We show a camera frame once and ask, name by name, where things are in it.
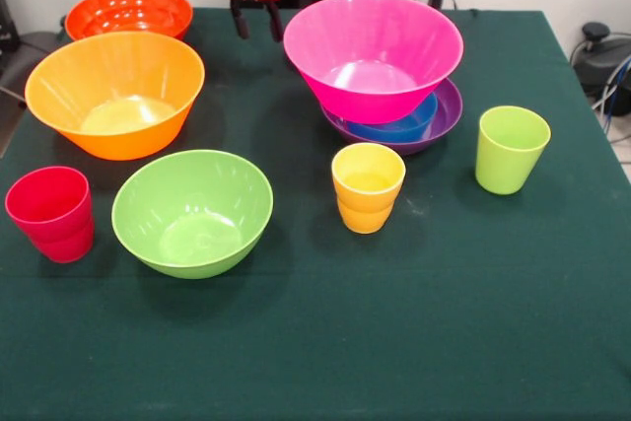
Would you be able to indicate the dark green tablecloth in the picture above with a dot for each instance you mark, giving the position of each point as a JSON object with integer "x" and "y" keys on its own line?
{"x": 443, "y": 317}

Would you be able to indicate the lime green bowl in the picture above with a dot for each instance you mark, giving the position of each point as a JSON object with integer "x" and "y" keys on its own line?
{"x": 192, "y": 224}

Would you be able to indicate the purple bowl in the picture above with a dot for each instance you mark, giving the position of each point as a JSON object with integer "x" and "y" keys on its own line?
{"x": 446, "y": 120}

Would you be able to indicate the red-orange bowl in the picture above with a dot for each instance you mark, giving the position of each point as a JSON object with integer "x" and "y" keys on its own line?
{"x": 128, "y": 12}

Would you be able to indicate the yellow cup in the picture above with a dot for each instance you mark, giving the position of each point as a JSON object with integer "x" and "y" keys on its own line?
{"x": 367, "y": 209}

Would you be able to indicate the red-pink cup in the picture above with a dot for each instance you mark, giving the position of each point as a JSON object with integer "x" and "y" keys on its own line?
{"x": 54, "y": 224}

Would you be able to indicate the black device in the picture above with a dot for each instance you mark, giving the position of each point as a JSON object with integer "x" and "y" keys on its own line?
{"x": 7, "y": 21}

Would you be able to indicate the lime green cup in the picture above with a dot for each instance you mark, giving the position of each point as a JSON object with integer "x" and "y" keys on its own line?
{"x": 510, "y": 164}

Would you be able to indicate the large orange bowl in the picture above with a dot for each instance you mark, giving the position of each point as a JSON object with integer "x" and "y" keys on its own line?
{"x": 118, "y": 140}

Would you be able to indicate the small blue bowl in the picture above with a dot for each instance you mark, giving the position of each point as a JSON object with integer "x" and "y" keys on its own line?
{"x": 394, "y": 131}

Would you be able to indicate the large pink bowl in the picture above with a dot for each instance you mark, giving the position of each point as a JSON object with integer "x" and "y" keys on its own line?
{"x": 370, "y": 36}

